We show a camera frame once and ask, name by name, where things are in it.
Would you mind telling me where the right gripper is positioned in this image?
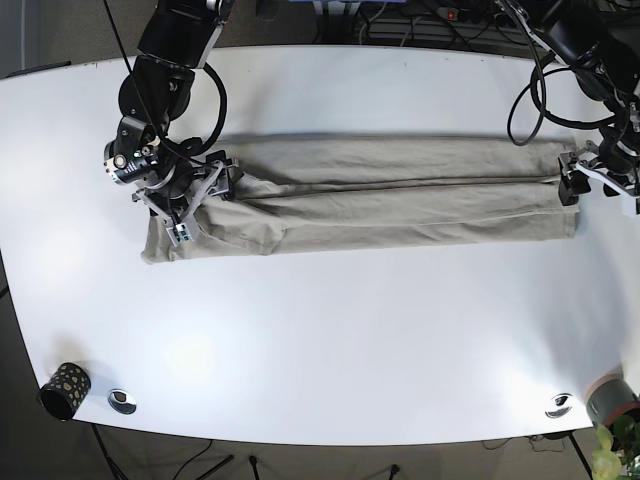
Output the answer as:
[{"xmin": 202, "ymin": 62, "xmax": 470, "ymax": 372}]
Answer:
[{"xmin": 132, "ymin": 150, "xmax": 239, "ymax": 246}]

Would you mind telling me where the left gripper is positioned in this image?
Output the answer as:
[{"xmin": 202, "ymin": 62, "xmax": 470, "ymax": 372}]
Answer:
[{"xmin": 558, "ymin": 145, "xmax": 639, "ymax": 217}]

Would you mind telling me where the beige grey T-shirt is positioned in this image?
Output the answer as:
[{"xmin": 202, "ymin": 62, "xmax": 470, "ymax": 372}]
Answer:
[{"xmin": 141, "ymin": 134, "xmax": 578, "ymax": 264}]

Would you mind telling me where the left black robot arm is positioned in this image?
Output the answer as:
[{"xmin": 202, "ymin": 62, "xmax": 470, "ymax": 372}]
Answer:
[{"xmin": 499, "ymin": 1, "xmax": 639, "ymax": 217}]

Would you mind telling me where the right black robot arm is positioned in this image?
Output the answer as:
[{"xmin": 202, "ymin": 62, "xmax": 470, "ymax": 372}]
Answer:
[{"xmin": 104, "ymin": 1, "xmax": 242, "ymax": 246}]

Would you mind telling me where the grey plant pot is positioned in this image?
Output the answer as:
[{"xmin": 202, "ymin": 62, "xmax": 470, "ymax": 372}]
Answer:
[{"xmin": 585, "ymin": 374, "xmax": 639, "ymax": 427}]

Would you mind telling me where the black gold-dotted cup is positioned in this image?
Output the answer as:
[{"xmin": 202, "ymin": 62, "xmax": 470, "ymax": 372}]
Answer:
[{"xmin": 37, "ymin": 362, "xmax": 92, "ymax": 421}]

